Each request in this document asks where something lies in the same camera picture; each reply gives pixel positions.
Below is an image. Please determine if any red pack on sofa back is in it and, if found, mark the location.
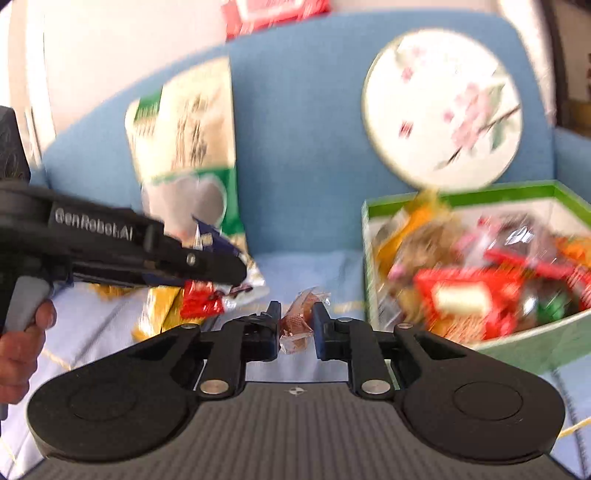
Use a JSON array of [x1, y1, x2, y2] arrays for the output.
[[221, 0, 332, 40]]

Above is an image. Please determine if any blue fabric sofa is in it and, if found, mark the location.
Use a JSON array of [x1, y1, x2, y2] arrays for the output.
[[37, 9, 591, 370]]

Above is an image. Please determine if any large beige green grain pouch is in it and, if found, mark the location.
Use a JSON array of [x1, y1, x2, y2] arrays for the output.
[[124, 58, 271, 305]]

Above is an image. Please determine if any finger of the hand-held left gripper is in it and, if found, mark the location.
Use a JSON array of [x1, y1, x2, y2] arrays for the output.
[[145, 224, 247, 287]]

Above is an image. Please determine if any person's left hand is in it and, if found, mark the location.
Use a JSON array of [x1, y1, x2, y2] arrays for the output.
[[0, 298, 58, 404]]

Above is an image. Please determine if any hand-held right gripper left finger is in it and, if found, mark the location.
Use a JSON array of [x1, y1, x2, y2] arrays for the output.
[[115, 301, 283, 400]]

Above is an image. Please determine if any orange green chip packet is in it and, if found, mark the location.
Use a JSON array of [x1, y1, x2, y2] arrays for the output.
[[376, 194, 455, 259]]

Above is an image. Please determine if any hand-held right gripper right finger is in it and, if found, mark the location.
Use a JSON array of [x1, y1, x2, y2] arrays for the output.
[[311, 302, 472, 398]]

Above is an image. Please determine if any yellow snack packet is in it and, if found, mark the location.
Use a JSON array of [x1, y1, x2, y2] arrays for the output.
[[131, 286, 185, 342]]

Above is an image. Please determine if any round blossom fan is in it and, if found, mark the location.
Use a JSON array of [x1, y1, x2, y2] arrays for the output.
[[362, 28, 523, 191]]

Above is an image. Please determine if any blue striped sheet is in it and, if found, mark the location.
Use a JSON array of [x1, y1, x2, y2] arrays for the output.
[[0, 249, 591, 480]]

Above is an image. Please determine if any clear red-check snack packet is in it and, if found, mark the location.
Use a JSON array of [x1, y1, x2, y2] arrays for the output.
[[480, 217, 591, 278]]

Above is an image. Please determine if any small red snack packet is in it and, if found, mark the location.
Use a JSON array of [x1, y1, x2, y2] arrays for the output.
[[180, 281, 225, 319]]

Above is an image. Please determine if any blue white snack packet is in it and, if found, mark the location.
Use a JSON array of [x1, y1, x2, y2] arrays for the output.
[[191, 217, 245, 259]]

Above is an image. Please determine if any green cardboard box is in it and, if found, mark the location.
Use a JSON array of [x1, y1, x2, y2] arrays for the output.
[[361, 181, 591, 374]]

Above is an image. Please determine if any small brown candy packet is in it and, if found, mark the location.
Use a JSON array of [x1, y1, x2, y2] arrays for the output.
[[279, 287, 331, 355]]

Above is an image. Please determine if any red white-lettered snack packet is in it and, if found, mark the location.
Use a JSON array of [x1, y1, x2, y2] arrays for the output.
[[413, 268, 527, 337]]

